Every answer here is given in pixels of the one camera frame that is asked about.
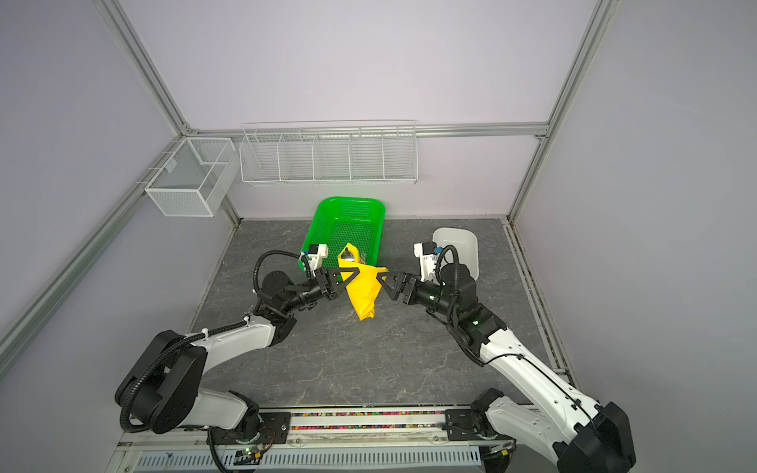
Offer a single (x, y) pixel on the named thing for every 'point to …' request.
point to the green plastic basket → (357, 221)
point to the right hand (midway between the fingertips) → (385, 279)
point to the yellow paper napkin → (366, 286)
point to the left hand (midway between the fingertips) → (360, 278)
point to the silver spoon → (347, 255)
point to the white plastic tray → (465, 243)
